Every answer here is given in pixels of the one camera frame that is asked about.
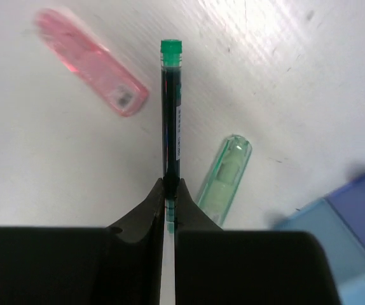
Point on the green correction tape case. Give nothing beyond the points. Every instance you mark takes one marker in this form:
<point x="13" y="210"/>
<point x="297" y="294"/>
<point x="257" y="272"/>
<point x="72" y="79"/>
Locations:
<point x="223" y="178"/>

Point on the green capped black pen refill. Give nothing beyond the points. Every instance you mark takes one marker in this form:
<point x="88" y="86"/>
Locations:
<point x="171" y="84"/>

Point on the light blue storage bin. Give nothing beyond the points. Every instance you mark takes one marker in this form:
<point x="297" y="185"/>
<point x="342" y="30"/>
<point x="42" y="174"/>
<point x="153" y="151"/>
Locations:
<point x="345" y="254"/>

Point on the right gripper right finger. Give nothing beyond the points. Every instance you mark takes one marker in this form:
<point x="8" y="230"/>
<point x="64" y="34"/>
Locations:
<point x="214" y="266"/>

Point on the pink correction tape case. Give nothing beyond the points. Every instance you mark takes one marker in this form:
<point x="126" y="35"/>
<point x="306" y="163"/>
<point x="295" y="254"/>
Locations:
<point x="82" y="53"/>

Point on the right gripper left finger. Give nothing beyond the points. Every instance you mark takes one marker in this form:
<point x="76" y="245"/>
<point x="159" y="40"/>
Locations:
<point x="117" y="264"/>

